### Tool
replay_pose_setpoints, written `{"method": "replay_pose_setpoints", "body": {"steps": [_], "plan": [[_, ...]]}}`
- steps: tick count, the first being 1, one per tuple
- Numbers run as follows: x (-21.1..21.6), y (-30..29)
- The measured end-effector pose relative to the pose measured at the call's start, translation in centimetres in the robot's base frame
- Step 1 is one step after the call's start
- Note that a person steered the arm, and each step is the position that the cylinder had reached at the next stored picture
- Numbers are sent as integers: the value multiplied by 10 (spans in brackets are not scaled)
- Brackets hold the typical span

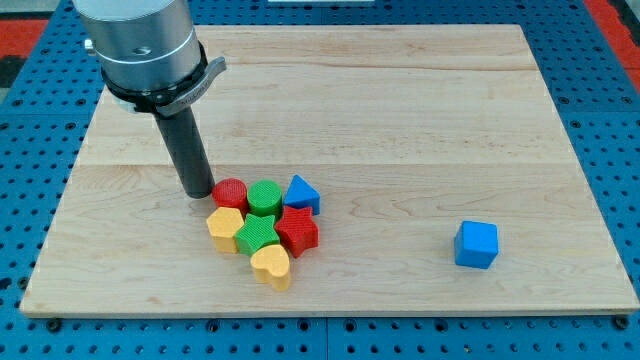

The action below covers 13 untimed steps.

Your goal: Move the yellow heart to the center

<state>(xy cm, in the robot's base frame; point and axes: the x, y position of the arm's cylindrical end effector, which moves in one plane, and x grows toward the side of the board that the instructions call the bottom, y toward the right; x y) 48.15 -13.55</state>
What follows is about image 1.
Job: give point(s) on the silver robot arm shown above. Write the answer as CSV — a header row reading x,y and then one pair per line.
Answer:
x,y
142,45

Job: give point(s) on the yellow heart block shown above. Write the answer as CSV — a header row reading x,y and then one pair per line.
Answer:
x,y
271,265

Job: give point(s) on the blue triangle block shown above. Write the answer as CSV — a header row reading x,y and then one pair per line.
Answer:
x,y
301,194

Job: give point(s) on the red star block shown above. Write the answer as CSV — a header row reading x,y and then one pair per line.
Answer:
x,y
297,230

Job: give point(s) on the green cylinder block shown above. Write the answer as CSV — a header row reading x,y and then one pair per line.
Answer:
x,y
265,198

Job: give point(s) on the green star block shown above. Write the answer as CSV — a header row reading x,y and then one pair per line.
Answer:
x,y
256,233

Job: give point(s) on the red cylinder block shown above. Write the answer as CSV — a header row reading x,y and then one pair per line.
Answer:
x,y
232,193

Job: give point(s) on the wooden board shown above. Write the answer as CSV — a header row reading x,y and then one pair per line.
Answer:
x,y
406,131

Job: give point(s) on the yellow hexagon block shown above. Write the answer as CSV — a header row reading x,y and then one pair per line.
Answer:
x,y
223,224

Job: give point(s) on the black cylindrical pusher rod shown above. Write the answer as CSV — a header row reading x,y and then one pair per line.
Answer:
x,y
185,147

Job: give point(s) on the blue cube block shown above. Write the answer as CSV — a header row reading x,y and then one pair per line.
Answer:
x,y
476,244

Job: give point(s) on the black clamp with grey lever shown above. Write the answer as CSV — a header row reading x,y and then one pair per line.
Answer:
x,y
176,96

